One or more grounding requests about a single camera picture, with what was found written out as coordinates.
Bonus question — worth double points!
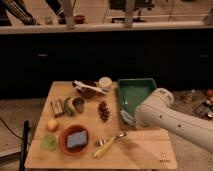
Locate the white spatula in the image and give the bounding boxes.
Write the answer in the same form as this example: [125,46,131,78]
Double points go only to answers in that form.
[73,80,108,94]

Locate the green plastic tray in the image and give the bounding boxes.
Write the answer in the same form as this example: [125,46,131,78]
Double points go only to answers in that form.
[117,78,157,118]

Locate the blue sponge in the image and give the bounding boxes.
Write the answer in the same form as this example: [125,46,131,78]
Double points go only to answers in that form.
[67,131,88,148]

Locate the yellow lemon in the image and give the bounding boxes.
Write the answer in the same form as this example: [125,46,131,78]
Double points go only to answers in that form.
[47,119,59,132]

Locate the bunch of dark grapes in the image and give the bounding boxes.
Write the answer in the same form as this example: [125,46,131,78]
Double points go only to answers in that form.
[98,101,110,122]

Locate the brown rectangular box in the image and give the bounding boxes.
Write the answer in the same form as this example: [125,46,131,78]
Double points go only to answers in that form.
[51,99,64,118]

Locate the black chair frame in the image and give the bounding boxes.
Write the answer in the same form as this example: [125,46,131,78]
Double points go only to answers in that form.
[19,120,30,171]

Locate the white round cup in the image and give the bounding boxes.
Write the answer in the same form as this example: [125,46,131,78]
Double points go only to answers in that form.
[98,77,112,91]

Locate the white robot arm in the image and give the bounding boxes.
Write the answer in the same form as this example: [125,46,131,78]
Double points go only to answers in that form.
[134,88,213,153]

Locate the dark brown bowl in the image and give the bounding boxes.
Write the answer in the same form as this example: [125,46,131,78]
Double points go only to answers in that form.
[72,81,105,99]

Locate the red bowl on sill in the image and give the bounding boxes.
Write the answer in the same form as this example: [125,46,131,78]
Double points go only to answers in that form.
[74,15,85,24]

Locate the wooden window sill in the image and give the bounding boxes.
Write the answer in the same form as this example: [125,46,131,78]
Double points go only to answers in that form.
[0,21,213,35]

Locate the blue grey towel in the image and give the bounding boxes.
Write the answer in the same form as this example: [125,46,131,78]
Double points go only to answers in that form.
[120,110,135,126]

